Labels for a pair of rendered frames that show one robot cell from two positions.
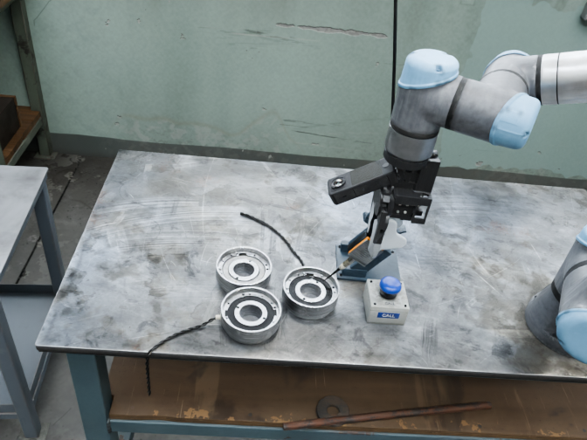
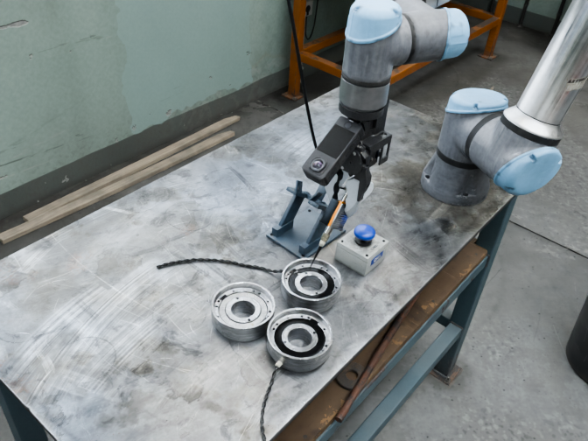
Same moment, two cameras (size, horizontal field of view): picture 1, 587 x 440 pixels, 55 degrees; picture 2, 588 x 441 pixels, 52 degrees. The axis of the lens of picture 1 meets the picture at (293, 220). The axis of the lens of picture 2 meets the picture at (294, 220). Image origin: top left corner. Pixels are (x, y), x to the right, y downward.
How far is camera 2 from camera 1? 0.58 m
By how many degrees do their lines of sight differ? 36
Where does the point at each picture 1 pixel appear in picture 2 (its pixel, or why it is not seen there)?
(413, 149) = (383, 96)
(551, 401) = not seen: hidden behind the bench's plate
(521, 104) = (457, 17)
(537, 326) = (450, 196)
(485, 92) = (428, 17)
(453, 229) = not seen: hidden behind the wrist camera
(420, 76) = (385, 25)
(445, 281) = (364, 206)
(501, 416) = (435, 283)
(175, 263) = (167, 356)
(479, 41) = not seen: outside the picture
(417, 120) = (385, 67)
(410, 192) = (374, 137)
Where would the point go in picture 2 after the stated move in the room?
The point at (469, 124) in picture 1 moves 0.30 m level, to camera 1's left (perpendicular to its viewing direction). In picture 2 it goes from (428, 51) to (279, 111)
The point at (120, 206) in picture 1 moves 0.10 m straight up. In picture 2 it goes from (27, 353) to (12, 308)
